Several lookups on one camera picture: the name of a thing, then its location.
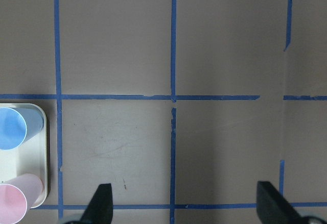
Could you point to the pink ikea cup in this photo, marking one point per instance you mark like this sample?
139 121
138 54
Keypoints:
18 196

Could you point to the cream serving tray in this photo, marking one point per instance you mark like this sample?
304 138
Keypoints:
32 156

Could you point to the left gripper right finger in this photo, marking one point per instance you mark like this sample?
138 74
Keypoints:
272 207

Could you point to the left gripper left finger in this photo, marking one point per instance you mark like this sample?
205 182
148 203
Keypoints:
100 208

